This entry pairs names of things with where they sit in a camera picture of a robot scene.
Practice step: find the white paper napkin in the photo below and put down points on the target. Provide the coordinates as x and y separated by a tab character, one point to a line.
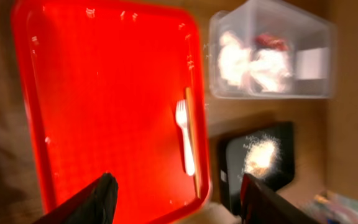
255	69

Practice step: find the red snack wrapper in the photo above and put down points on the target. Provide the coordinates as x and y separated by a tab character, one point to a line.
269	41

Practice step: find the white plastic fork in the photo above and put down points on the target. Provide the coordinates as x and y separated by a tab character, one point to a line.
182	121

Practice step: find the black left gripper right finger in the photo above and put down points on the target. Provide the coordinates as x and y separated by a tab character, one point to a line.
259	205

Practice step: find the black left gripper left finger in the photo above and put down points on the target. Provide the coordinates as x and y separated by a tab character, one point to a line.
95	204

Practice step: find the wooden chopstick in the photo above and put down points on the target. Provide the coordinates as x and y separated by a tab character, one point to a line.
193	139

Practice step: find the clear plastic waste bin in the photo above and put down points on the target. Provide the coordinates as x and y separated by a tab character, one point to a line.
309	37

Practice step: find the black food waste tray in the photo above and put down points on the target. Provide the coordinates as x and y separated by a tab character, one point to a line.
231	157

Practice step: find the red plastic serving tray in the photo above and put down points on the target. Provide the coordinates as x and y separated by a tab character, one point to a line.
101	81

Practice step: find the pile of rice scraps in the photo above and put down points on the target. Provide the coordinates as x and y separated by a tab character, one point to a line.
261	154

